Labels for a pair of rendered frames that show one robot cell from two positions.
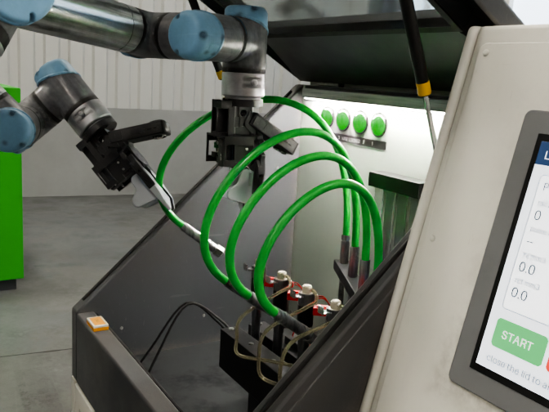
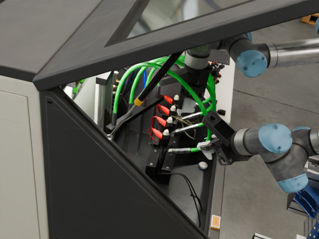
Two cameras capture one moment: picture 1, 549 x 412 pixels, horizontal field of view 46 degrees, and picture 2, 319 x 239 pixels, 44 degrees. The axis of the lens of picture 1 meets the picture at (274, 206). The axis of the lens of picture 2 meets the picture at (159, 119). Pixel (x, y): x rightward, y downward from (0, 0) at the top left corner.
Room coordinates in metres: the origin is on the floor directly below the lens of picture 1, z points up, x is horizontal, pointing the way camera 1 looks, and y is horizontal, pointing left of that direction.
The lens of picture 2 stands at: (2.09, 0.68, 2.04)
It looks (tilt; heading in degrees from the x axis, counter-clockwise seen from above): 38 degrees down; 217
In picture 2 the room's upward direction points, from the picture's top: 10 degrees clockwise
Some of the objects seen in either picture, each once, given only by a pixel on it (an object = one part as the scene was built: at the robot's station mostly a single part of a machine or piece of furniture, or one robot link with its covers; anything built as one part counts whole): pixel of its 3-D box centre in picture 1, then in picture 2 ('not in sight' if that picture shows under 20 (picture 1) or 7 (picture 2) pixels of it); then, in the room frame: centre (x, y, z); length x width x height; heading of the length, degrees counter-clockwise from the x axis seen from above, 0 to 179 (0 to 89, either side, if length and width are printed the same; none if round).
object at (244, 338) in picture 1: (286, 396); (164, 153); (1.07, -0.04, 0.91); 0.34 x 0.10 x 0.15; 32
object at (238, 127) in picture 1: (237, 132); (193, 80); (1.14, 0.07, 1.36); 0.09 x 0.08 x 0.12; 122
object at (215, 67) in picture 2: not in sight; (214, 70); (0.47, -0.24, 1.01); 0.23 x 0.11 x 0.06; 32
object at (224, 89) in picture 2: not in sight; (212, 80); (0.50, -0.22, 0.97); 0.70 x 0.22 x 0.03; 32
